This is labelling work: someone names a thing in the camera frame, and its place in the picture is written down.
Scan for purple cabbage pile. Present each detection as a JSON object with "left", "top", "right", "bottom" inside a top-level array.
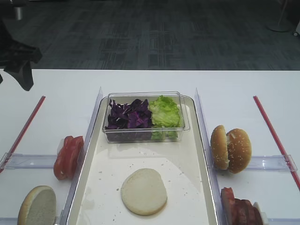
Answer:
[{"left": 105, "top": 99, "right": 152, "bottom": 130}]

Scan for clear acrylic divider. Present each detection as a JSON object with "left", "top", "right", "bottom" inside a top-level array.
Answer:
[
  {"left": 195, "top": 89, "right": 228, "bottom": 225},
  {"left": 55, "top": 87, "right": 103, "bottom": 225}
]

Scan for red strip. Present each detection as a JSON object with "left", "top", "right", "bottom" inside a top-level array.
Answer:
[
  {"left": 0, "top": 96, "right": 45, "bottom": 173},
  {"left": 253, "top": 96, "right": 300, "bottom": 189}
]

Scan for right clear acrylic divider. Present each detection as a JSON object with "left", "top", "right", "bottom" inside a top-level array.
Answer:
[{"left": 195, "top": 89, "right": 228, "bottom": 225}]

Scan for bun bottom slice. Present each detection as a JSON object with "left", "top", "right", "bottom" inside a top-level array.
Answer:
[{"left": 120, "top": 168, "right": 167, "bottom": 215}]

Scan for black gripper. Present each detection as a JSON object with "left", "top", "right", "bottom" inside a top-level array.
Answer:
[{"left": 0, "top": 18, "right": 42, "bottom": 91}]

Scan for left clear acrylic divider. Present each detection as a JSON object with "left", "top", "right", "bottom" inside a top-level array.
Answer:
[{"left": 55, "top": 87, "right": 103, "bottom": 225}]

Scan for upper left clear rail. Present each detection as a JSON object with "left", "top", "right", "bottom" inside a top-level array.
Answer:
[{"left": 0, "top": 153, "right": 57, "bottom": 169}]

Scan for inner tomato slice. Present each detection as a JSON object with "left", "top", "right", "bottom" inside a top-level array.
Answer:
[{"left": 64, "top": 136, "right": 84, "bottom": 179}]

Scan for left red strip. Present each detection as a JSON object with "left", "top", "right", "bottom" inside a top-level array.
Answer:
[{"left": 0, "top": 96, "right": 45, "bottom": 173}]

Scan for green lettuce pile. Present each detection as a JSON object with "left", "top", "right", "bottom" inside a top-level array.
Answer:
[{"left": 149, "top": 96, "right": 180, "bottom": 128}]

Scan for white metal tray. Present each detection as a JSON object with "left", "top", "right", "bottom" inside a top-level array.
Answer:
[{"left": 60, "top": 96, "right": 219, "bottom": 225}]

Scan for grey stand base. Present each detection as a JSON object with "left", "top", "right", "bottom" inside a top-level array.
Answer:
[{"left": 265, "top": 0, "right": 290, "bottom": 33}]

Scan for white pusher block right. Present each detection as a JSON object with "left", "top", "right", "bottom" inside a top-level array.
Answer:
[{"left": 253, "top": 202, "right": 270, "bottom": 225}]

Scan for right red strip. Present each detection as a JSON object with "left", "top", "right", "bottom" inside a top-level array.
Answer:
[{"left": 253, "top": 96, "right": 300, "bottom": 189}]

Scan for sesame bun top half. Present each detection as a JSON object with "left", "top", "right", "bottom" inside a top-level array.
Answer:
[{"left": 226, "top": 128, "right": 252, "bottom": 173}]

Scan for left bun bottom half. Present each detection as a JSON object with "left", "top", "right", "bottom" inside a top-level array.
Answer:
[{"left": 17, "top": 186, "right": 56, "bottom": 225}]

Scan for clear rail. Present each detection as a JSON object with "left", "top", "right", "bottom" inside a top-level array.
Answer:
[
  {"left": 0, "top": 153, "right": 57, "bottom": 169},
  {"left": 267, "top": 218, "right": 300, "bottom": 225},
  {"left": 245, "top": 155, "right": 298, "bottom": 172}
]

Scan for upper right clear rail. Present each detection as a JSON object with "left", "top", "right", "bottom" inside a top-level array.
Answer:
[{"left": 245, "top": 155, "right": 298, "bottom": 172}]

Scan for lower right clear rail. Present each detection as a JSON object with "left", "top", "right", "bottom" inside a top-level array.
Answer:
[{"left": 267, "top": 218, "right": 300, "bottom": 225}]

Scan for dark red meat patties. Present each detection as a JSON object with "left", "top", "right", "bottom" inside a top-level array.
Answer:
[{"left": 227, "top": 198, "right": 264, "bottom": 225}]

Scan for red tomato slice right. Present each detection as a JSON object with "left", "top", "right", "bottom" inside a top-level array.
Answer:
[{"left": 221, "top": 187, "right": 237, "bottom": 225}]

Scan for clear plastic container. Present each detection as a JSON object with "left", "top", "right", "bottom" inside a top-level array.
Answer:
[{"left": 102, "top": 91, "right": 190, "bottom": 143}]

